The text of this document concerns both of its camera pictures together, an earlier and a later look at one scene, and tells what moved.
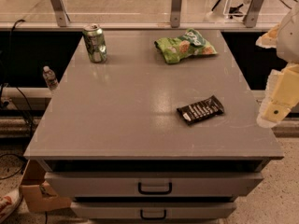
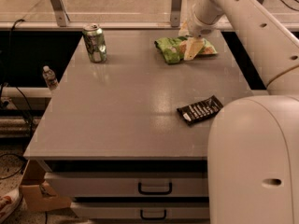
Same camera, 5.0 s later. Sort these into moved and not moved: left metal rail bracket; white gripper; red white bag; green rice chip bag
Moved: white gripper
Not moved: green rice chip bag; red white bag; left metal rail bracket
